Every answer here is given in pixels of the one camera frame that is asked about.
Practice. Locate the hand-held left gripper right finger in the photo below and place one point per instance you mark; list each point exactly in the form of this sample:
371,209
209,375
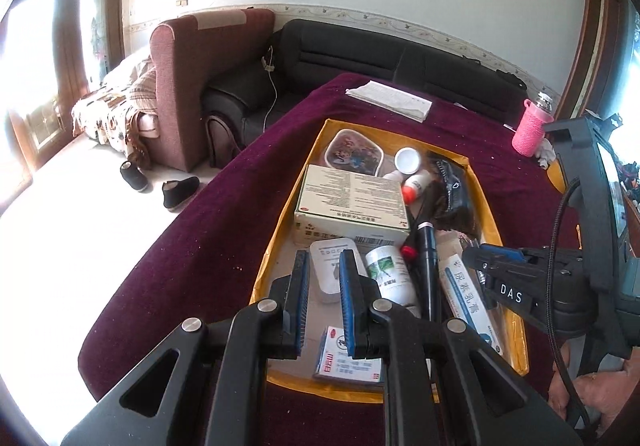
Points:
347,306

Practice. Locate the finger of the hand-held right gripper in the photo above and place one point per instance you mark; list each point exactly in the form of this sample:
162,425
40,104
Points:
510,296

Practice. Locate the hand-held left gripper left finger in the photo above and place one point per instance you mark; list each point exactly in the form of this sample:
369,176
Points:
301,306

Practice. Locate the white charger plug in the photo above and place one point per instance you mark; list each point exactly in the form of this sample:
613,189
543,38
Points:
325,271

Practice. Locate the white and blue ointment box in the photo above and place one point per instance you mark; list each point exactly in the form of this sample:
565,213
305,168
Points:
465,301

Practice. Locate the white bottle green label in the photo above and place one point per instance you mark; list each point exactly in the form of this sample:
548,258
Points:
390,276

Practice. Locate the yellow cardboard box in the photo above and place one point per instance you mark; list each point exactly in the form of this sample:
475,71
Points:
300,388

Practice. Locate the black flashlight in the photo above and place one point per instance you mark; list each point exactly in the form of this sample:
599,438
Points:
428,271

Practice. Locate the large white medicine box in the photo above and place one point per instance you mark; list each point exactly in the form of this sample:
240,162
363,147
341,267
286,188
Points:
350,201

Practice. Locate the black gold-patterned snack packet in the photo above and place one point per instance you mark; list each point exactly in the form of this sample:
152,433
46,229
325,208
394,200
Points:
452,191

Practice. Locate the black pen red tip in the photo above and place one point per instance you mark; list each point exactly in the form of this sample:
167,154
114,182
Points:
425,211

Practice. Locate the white bottle orange cap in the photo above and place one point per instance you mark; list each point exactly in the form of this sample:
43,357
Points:
416,188

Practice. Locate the clear plastic container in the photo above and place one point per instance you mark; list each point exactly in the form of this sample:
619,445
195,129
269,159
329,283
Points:
352,153

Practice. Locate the white bottle red label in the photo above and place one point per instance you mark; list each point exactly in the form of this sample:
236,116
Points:
408,159

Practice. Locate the person's right forearm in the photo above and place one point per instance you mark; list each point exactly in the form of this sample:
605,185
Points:
610,396

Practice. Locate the white tissue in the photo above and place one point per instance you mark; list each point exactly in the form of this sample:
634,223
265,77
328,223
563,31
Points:
546,153

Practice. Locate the maroon velvet tablecloth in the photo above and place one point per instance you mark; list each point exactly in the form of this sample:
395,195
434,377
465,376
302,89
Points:
210,251

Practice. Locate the pink knitted sleeve bottle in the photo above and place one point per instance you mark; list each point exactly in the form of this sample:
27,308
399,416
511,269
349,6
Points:
531,130

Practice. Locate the black shoe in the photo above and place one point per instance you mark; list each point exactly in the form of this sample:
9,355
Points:
180,193
134,178

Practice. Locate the white paper sheet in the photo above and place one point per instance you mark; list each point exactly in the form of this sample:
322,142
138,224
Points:
395,98

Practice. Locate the maroon armchair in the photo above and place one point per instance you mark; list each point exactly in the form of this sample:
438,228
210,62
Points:
200,75

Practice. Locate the black sofa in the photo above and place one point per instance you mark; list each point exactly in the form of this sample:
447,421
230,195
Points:
350,50

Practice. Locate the printed blanket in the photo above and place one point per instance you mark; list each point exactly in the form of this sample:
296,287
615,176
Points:
115,110

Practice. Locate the wooden door frame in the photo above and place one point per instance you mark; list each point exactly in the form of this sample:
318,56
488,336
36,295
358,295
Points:
65,50

